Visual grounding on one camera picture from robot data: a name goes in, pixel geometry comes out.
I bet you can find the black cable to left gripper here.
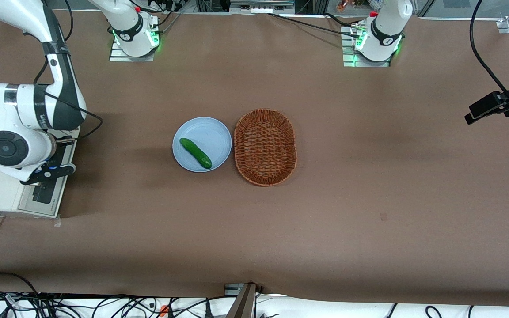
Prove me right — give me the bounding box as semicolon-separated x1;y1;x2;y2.
470;0;509;95

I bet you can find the brown oval wicker basket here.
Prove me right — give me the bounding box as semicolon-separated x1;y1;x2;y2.
234;109;297;187

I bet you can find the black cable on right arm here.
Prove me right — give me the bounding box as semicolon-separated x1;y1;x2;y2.
34;57;103;143

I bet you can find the black cable across table edge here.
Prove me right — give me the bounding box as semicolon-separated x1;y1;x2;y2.
267;12;361;38

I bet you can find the brown camera mount post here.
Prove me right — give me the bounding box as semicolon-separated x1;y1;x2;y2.
227;283;258;318

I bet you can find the black looping floor cable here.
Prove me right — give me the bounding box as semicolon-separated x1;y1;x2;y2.
0;272;38;295

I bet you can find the green cucumber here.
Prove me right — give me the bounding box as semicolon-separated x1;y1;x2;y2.
179;138;213;170

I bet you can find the light blue round plate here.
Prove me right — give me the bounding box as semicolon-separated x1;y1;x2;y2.
172;117;232;173

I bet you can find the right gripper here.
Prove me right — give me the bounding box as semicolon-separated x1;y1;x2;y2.
19;171;44;185

